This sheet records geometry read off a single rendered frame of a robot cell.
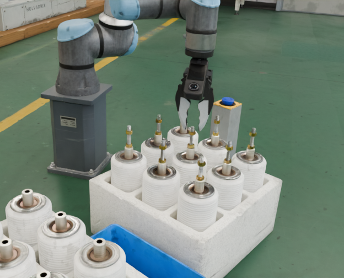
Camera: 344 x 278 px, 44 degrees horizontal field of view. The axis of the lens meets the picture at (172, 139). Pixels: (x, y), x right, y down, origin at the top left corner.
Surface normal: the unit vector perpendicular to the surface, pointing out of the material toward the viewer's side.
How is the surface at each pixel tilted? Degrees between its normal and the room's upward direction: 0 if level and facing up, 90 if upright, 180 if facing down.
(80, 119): 90
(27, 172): 0
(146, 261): 88
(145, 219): 90
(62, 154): 90
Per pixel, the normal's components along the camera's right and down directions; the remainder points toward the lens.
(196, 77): -0.02, -0.56
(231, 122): 0.77, 0.31
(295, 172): 0.05, -0.90
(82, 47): 0.46, 0.40
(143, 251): -0.63, 0.26
